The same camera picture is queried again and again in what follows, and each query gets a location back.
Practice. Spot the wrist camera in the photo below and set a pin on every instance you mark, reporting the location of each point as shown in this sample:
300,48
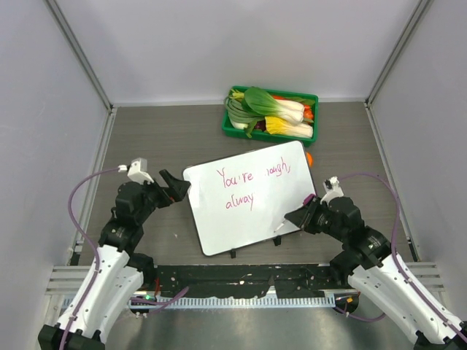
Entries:
137,172
332,190

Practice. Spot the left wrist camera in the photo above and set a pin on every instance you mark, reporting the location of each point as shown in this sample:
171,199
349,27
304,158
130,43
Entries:
137,172

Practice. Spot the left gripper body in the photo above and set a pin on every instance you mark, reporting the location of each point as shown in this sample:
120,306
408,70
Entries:
160,197

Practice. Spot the white slotted cable duct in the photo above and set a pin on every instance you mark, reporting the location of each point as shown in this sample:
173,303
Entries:
269,301

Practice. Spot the white whiteboard black frame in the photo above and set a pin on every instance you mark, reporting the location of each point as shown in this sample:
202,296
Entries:
242,200

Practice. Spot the yellow bok choy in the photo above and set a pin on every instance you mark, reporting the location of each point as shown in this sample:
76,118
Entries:
278,126

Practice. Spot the orange tangerine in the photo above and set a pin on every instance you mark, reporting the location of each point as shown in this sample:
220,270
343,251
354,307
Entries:
309,159

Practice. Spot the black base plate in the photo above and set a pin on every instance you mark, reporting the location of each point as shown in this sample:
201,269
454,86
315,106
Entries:
244,281

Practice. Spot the white marker with pink cap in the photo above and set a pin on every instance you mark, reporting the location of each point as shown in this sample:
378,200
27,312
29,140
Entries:
307,202

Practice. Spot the green bok choy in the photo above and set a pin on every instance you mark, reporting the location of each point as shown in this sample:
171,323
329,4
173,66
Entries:
263,103

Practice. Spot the green plastic tray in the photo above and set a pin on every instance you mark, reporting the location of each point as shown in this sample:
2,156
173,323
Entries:
259,132

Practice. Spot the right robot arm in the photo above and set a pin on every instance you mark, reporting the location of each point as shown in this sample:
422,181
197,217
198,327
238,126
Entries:
369,264

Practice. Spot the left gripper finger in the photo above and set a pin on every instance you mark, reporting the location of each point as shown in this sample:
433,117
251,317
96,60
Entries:
170,179
179,189

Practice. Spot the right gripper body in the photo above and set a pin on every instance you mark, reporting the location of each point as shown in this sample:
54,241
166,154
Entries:
318,217

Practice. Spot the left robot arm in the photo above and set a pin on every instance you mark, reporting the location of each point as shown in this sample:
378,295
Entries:
117,270

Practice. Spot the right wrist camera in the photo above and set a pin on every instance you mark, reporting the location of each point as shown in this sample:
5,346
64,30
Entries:
332,190

